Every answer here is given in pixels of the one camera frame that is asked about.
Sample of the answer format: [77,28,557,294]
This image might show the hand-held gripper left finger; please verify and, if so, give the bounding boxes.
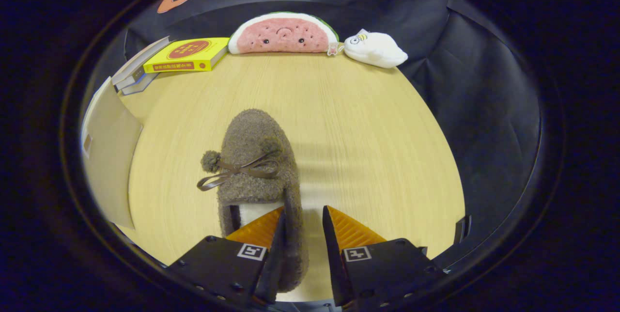
[167,206,287,309]

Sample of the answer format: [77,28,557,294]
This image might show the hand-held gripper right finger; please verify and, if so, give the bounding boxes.
[322,205,445,310]

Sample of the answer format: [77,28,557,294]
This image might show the brown fuzzy shoe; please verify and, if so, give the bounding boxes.
[196,109,310,293]

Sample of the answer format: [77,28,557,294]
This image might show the cream fabric storage box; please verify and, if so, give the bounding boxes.
[80,76,144,230]

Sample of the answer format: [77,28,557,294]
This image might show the white plush toy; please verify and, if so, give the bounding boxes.
[344,29,408,69]

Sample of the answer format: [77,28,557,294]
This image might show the blue book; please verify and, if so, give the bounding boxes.
[121,72,160,96]

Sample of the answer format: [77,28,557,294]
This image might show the yellow book with red label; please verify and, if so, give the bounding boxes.
[143,37,230,73]

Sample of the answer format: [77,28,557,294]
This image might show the watermelon slice plush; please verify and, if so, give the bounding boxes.
[228,12,340,55]

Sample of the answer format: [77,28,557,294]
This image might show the grey book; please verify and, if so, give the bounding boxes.
[116,67,146,91]

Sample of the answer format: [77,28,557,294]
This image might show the beige book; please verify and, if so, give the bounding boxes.
[111,36,171,85]

